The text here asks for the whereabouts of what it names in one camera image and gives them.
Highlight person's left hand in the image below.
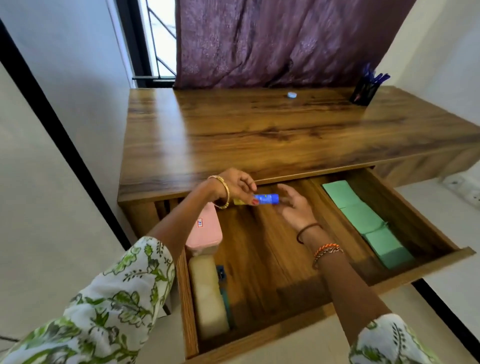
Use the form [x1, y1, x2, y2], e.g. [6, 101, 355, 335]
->
[209, 167, 260, 206]

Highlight person's right hand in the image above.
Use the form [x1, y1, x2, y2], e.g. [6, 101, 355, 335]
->
[275, 183, 320, 233]

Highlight yellow and blue highlighter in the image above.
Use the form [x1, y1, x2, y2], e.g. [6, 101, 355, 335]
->
[233, 193, 281, 206]

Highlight teal paper sheet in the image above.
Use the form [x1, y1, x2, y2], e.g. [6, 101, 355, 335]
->
[321, 179, 364, 209]

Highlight clear container pink lid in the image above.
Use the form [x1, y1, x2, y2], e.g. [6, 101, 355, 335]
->
[184, 202, 224, 257]

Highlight green sticky notes pad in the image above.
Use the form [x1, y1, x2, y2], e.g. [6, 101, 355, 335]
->
[339, 202, 388, 236]
[362, 224, 416, 271]

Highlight yellow pencil case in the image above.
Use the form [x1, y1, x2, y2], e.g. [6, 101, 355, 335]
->
[187, 254, 230, 340]

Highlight teal grey marker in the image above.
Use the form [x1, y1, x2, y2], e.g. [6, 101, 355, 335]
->
[220, 286, 233, 329]

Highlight black mesh pen holder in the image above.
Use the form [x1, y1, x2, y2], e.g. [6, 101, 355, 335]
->
[349, 76, 382, 107]

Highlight bunch of blue pens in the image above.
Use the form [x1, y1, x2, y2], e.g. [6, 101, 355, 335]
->
[361, 62, 392, 89]

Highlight person's right forearm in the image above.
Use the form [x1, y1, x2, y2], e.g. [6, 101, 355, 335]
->
[298, 224, 393, 346]

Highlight person's left forearm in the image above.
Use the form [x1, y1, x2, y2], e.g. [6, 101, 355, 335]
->
[148, 179, 226, 263]

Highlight wooden desk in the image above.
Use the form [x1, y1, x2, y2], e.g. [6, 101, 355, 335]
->
[117, 85, 480, 241]

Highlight gold bangle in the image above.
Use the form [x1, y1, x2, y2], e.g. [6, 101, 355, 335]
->
[207, 175, 231, 210]

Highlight purple patterned curtain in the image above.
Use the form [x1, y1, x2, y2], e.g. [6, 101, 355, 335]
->
[173, 0, 417, 90]

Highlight right floral white green sleeve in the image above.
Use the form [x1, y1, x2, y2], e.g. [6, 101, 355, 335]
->
[348, 313, 443, 364]

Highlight floral white green sleeve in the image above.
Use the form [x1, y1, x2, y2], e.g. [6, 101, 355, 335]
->
[348, 313, 443, 364]
[0, 236, 176, 364]

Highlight white power strip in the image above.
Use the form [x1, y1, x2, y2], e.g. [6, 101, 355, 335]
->
[441, 171, 480, 210]

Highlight window grille bars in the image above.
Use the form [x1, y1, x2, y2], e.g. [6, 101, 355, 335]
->
[144, 0, 177, 78]

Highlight left floral white green sleeve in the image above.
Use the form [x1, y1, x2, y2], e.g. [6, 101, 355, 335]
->
[0, 236, 176, 364]

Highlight brown thread bracelet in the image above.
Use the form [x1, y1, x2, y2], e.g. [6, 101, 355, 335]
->
[296, 222, 324, 245]

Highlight orange thread bracelet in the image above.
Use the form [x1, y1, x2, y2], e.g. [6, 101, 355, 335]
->
[313, 242, 342, 260]

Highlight silver chain bracelet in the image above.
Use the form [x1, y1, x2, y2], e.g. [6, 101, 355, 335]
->
[312, 247, 345, 271]

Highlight black window frame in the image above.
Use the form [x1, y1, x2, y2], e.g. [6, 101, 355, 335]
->
[114, 0, 177, 89]

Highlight black wall trim strip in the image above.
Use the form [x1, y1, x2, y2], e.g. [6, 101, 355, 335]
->
[0, 18, 132, 251]

